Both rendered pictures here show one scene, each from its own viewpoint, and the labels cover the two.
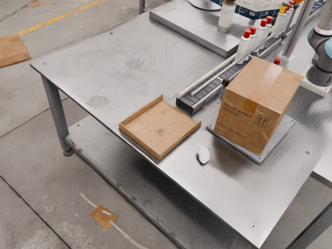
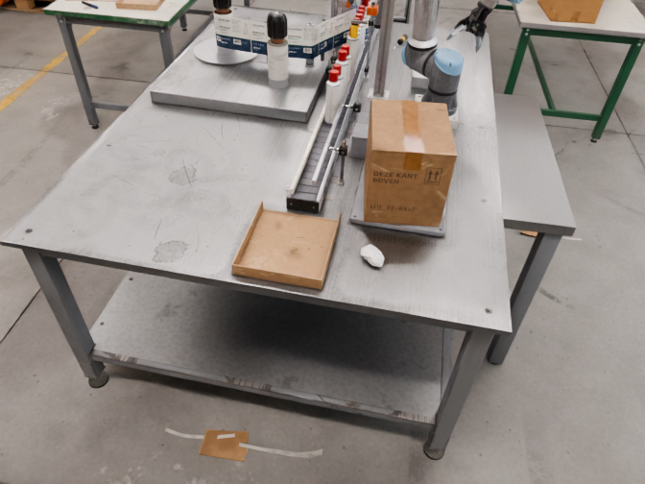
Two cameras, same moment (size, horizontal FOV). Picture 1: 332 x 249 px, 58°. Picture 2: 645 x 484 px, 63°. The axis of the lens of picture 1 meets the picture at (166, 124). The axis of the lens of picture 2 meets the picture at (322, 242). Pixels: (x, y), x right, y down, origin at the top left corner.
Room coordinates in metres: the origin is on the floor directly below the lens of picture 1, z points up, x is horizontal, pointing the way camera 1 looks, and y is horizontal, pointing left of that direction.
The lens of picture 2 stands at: (-0.08, 0.47, 1.93)
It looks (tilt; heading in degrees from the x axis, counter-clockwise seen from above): 43 degrees down; 332
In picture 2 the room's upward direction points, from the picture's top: 3 degrees clockwise
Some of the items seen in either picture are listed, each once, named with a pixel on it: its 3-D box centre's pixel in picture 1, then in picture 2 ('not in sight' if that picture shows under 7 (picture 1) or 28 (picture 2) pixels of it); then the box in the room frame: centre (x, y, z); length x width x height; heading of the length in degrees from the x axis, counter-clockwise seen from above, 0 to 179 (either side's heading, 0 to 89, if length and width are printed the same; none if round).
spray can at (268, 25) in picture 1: (264, 32); (344, 70); (1.70, -0.53, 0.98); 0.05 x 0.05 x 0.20
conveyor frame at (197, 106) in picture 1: (264, 46); (345, 89); (1.77, -0.58, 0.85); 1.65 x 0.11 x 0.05; 142
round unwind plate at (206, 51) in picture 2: (207, 0); (226, 51); (2.27, -0.21, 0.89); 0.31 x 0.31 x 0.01
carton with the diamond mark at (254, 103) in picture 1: (257, 104); (405, 161); (1.04, -0.40, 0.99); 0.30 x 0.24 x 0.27; 150
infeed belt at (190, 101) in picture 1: (264, 45); (345, 88); (1.77, -0.58, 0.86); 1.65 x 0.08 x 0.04; 142
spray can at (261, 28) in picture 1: (259, 35); (341, 76); (1.66, -0.50, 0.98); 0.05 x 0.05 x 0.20
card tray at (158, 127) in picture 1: (160, 124); (289, 241); (0.98, 0.02, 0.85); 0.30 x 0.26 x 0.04; 142
